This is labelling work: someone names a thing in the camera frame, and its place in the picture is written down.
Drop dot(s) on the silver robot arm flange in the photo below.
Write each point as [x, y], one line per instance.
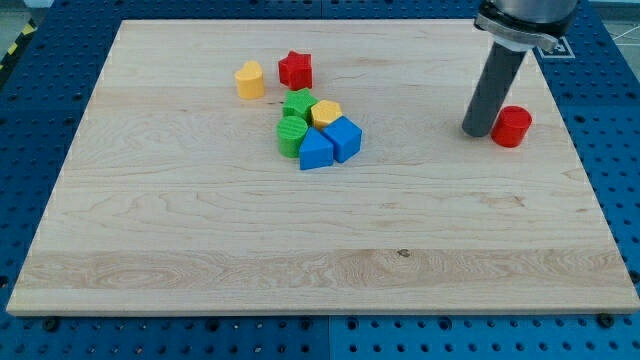
[521, 25]

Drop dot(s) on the green star block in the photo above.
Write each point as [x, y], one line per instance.
[299, 103]

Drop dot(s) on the red star block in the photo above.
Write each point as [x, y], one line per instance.
[295, 70]

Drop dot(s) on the blue triangle block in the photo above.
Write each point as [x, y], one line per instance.
[316, 151]

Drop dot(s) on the blue cube block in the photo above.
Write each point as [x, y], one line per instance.
[345, 136]

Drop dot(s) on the green cylinder block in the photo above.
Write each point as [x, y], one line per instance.
[291, 131]

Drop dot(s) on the yellow pentagon block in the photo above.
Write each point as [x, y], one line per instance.
[324, 113]

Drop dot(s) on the yellow heart block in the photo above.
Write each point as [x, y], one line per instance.
[250, 80]

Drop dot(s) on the wooden board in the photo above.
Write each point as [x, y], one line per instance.
[174, 199]

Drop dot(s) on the red cylinder block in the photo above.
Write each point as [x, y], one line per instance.
[511, 126]

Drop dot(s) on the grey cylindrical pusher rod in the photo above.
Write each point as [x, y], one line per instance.
[498, 74]

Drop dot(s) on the white fiducial marker tag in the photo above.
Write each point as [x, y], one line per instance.
[562, 50]

